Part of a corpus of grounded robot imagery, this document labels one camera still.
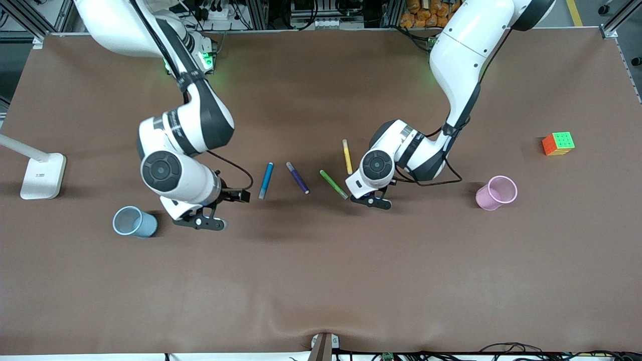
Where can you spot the grey equipment rack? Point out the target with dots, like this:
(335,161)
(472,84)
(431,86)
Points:
(326,22)

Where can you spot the colourful puzzle cube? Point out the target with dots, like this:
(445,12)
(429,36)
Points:
(562,142)

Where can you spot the orange snack bag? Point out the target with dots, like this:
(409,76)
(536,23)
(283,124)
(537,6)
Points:
(421,17)

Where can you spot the blue marker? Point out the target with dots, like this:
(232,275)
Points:
(266,179)

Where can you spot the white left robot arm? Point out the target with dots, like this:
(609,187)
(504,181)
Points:
(466,60)

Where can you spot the light blue cup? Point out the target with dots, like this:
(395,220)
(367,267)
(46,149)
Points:
(145,225)

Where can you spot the white desk lamp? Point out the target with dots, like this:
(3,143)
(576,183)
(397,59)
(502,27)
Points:
(42,175)

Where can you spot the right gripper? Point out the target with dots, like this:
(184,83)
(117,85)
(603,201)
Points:
(230,194)

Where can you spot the green marker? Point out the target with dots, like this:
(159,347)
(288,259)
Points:
(332,183)

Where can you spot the aluminium camera post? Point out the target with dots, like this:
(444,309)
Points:
(322,348)

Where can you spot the yellow marker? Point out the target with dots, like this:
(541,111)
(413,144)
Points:
(347,158)

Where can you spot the aluminium frame corner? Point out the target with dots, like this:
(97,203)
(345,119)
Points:
(30,20)
(619,22)

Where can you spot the white power strip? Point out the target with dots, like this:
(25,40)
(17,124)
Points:
(220,14)

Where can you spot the pink cup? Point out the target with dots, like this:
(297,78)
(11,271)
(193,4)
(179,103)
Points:
(484,198)

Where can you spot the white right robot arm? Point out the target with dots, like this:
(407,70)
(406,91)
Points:
(165,130)

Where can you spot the purple marker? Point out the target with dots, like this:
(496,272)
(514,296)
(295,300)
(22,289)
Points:
(299,180)

